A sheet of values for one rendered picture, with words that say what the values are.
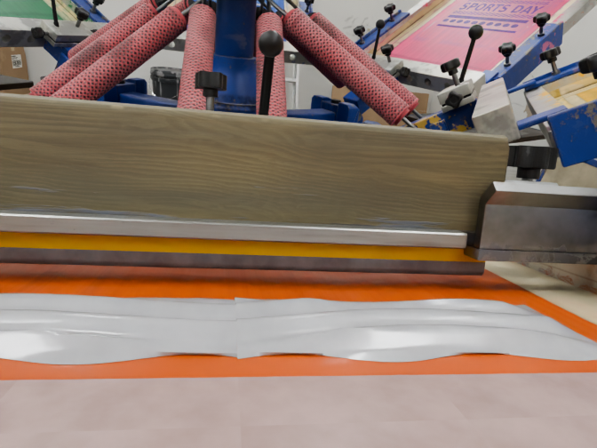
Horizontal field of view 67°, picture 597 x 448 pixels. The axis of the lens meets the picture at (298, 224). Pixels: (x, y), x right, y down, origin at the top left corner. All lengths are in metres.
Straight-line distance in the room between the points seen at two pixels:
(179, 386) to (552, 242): 0.26
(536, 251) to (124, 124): 0.27
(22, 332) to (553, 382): 0.21
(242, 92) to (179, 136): 0.76
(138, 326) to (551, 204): 0.26
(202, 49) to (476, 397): 0.72
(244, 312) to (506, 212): 0.18
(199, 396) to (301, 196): 0.15
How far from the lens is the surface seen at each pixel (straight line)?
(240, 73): 1.04
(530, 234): 0.33
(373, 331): 0.21
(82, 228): 0.28
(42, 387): 0.18
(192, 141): 0.28
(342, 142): 0.28
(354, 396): 0.17
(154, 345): 0.20
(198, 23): 0.87
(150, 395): 0.17
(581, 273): 0.39
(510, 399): 0.19
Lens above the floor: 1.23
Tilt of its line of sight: 24 degrees down
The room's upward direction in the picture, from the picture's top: 7 degrees clockwise
